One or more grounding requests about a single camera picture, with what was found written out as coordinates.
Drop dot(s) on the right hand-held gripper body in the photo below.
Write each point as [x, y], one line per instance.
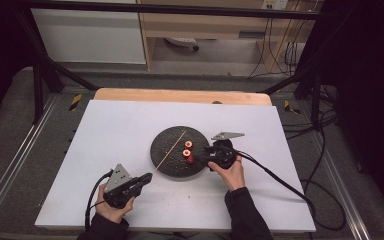
[223, 153]

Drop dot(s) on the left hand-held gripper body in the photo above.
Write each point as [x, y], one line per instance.
[121, 186]

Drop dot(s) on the round black plate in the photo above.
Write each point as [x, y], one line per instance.
[170, 160]

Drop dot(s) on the thin wooden skewer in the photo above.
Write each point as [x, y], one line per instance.
[170, 152]

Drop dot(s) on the person's right hand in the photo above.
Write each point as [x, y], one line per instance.
[231, 176]

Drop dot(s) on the person's left hand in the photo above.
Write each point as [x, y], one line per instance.
[111, 213]

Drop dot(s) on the wooden table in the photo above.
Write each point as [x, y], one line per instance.
[180, 96]

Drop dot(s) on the white power strip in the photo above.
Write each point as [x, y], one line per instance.
[183, 41]

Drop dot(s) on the light wooden desk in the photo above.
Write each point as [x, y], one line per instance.
[206, 26]

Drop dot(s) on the white cabinet panel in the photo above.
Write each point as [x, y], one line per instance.
[86, 36]

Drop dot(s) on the aluminium floor rail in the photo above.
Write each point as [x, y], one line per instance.
[343, 190]
[16, 156]

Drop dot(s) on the black metal frame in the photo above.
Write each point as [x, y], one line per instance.
[166, 9]

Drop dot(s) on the white wall socket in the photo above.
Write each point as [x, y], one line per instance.
[275, 4]

